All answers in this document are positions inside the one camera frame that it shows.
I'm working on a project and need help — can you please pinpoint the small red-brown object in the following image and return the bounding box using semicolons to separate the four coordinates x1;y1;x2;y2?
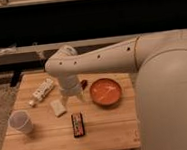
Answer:
81;79;88;90

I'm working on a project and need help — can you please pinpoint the white plastic cup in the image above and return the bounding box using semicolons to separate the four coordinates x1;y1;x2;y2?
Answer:
7;110;33;134

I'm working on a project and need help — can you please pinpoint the dark snack bar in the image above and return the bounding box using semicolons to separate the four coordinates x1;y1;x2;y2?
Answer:
71;112;85;138

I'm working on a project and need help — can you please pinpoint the wooden table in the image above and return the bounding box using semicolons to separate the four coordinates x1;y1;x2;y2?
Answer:
2;73;141;150

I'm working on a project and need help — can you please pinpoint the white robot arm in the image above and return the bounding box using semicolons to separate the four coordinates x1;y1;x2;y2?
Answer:
45;29;187;150

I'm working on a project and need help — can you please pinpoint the white wrapped packet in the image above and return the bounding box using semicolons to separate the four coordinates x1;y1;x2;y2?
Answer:
51;99;67;117

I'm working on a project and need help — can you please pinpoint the orange ceramic bowl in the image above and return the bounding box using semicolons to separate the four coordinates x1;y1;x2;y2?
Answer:
89;78;122;106

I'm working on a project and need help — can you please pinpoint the white plastic bottle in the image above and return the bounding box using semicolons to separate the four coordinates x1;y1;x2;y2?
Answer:
29;78;54;107

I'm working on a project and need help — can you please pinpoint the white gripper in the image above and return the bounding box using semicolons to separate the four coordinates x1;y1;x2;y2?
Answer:
57;75;85;106

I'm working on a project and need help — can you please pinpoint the grey horizontal rail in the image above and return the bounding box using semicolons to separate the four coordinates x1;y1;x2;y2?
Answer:
0;35;135;65

